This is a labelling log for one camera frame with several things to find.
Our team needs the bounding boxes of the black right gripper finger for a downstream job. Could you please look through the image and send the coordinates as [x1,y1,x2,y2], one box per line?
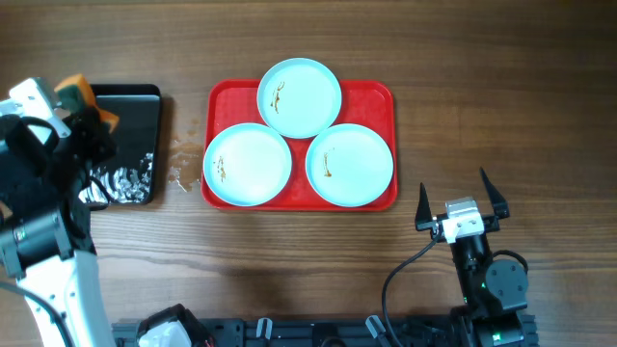
[415,183,433,231]
[480,168,510,219]

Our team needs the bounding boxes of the orange green sponge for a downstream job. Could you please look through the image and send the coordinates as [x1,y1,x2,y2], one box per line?
[54,73,119,133]

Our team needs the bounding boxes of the light blue plate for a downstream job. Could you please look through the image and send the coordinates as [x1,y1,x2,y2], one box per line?
[256,58,342,139]
[202,122,292,207]
[305,123,394,208]

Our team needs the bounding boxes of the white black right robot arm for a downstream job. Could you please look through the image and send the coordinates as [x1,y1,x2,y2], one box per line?
[415,171,537,346]

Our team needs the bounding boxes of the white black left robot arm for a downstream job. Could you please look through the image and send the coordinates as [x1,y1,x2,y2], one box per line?
[1,107,121,346]

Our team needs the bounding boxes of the black water tray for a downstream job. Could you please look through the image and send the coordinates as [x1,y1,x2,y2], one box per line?
[91,84,162,204]

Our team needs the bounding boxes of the red plastic tray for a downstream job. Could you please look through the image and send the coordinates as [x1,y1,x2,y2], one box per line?
[204,79,397,211]

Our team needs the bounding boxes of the black left camera cable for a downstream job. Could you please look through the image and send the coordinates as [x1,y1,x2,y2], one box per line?
[0,279,73,347]

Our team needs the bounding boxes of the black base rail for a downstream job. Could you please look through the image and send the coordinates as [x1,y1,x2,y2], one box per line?
[109,313,539,347]

